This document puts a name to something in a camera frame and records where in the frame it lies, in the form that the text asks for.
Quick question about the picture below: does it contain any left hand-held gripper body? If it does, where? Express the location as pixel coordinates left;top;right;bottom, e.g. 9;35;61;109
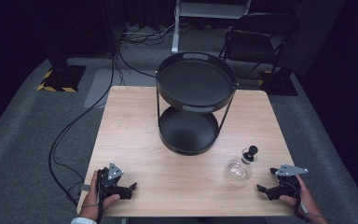
95;161;134;201

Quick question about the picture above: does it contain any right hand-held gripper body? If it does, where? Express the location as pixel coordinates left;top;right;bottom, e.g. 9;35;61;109
268;163;310;202

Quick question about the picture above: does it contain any clear glass bottle black stopper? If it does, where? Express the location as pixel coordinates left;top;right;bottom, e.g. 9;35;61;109
225;145;259;185

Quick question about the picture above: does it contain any black two-tier round tray rack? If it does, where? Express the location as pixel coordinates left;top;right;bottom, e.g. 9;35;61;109
155;51;240;156

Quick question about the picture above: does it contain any person's right hand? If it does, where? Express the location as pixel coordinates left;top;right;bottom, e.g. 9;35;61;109
278;175;328;224

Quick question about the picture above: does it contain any person's left hand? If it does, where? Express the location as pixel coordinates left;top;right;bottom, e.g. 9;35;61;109
79;170;121;222

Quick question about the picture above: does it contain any white shirt sleeve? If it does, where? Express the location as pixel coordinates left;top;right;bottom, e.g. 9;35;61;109
70;217;98;224

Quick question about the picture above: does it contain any black stand base hazard tape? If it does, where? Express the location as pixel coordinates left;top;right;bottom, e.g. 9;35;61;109
256;66;299;97
36;64;88;93

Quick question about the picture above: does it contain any black folding chair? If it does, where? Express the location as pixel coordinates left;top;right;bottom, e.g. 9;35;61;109
218;11;301;78

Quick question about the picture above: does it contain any grey fabric panel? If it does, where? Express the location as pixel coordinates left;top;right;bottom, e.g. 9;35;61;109
278;0;347;77

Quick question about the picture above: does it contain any right hand-held gripper cable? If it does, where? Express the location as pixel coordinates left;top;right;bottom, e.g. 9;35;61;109
287;180;310;222

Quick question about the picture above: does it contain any long black floor cable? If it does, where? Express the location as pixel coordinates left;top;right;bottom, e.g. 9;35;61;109
48;50;117;207

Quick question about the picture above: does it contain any bundle of floor cables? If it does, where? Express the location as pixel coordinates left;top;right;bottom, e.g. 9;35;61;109
119;21;181;47

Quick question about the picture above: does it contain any black stand post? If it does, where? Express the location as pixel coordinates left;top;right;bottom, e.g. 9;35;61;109
101;0;127;59

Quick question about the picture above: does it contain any white metal stand frame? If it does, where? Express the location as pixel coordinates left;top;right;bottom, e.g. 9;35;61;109
171;0;253;54

